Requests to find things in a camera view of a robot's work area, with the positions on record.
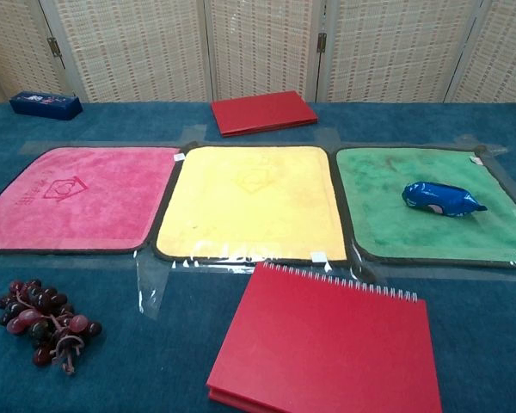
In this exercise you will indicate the pink cloth mat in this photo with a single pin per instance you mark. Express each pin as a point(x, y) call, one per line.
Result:
point(77, 206)

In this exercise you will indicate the purple grape bunch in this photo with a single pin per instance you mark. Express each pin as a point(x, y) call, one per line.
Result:
point(43, 322)

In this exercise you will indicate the green cloth mat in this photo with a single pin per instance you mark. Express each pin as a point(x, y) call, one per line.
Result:
point(387, 232)

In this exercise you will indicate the woven folding screen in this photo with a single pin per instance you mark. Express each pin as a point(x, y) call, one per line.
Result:
point(258, 47)

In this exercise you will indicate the red spiral notebook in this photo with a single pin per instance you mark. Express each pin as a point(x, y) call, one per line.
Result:
point(327, 344)

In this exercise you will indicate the red flat book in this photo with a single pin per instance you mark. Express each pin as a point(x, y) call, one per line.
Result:
point(262, 112)

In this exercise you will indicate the blue table cover cloth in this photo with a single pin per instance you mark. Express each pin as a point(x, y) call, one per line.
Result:
point(112, 327)

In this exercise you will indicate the dark blue rectangular box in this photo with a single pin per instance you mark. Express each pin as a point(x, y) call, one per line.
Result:
point(45, 104)

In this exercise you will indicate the small blue snack packet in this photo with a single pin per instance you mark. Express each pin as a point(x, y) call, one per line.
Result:
point(438, 198)

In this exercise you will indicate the yellow cloth mat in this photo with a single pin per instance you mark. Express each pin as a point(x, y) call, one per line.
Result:
point(253, 215)

